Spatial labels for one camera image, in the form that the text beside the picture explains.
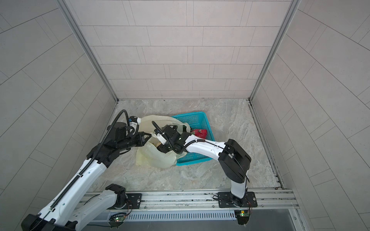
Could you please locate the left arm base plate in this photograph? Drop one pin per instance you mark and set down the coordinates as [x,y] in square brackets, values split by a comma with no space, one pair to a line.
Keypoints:
[132,201]

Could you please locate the red dragon fruit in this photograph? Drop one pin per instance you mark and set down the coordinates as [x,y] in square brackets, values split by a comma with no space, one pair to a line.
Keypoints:
[201,133]

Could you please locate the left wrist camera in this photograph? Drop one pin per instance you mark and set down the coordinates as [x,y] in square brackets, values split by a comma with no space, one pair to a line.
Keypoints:
[134,122]

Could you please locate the aluminium mounting rail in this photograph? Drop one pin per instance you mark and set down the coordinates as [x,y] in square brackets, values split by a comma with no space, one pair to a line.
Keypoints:
[170,200]

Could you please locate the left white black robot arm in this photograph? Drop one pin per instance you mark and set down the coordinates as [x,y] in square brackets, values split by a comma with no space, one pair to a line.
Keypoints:
[46,220]

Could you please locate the white vented cable duct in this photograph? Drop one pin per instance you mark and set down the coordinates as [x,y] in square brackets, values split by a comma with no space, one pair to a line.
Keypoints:
[190,215]

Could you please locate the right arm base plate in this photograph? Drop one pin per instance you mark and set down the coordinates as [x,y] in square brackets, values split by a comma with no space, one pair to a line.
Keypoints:
[228,200]

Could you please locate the green circuit board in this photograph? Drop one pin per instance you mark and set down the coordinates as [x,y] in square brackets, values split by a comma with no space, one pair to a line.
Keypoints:
[242,216]
[116,220]

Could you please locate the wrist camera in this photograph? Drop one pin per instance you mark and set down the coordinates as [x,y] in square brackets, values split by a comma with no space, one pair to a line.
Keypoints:
[161,137]
[134,122]

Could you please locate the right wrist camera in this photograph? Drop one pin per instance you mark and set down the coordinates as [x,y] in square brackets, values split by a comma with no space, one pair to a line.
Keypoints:
[161,137]

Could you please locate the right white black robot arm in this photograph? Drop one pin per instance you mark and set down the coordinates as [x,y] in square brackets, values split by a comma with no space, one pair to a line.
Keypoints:
[234,161]

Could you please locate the left green circuit board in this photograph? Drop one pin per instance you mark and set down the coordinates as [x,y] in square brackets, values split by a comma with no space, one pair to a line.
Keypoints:
[116,220]

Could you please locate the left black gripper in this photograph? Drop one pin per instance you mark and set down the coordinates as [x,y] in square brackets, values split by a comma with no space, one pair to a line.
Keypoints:
[140,136]

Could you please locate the teal plastic basket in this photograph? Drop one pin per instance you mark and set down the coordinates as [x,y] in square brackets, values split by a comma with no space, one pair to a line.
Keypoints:
[200,127]

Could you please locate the right green circuit board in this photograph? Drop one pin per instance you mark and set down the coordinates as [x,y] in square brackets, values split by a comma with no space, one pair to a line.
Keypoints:
[242,216]

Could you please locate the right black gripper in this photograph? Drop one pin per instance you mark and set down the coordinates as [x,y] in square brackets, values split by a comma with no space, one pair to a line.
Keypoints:
[163,147]

